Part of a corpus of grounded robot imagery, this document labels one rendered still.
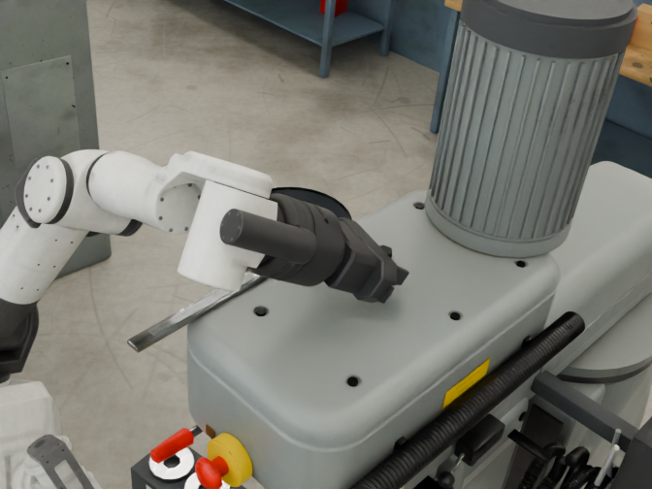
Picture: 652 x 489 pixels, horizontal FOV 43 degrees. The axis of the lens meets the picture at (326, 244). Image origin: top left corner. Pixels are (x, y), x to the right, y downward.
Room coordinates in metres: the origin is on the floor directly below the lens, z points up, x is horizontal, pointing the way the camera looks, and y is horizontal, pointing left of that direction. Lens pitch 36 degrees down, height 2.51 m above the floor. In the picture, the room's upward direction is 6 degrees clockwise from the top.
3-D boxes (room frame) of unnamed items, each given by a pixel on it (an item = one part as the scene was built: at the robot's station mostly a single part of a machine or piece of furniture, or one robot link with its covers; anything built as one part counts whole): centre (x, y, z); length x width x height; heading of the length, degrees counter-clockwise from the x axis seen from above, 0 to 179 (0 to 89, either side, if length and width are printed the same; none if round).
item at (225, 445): (0.61, 0.08, 1.76); 0.06 x 0.02 x 0.06; 49
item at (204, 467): (0.59, 0.10, 1.76); 0.04 x 0.03 x 0.04; 49
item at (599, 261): (1.16, -0.40, 1.66); 0.80 x 0.23 x 0.20; 139
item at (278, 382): (0.79, -0.08, 1.81); 0.47 x 0.26 x 0.16; 139
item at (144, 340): (0.73, 0.12, 1.89); 0.24 x 0.04 x 0.01; 142
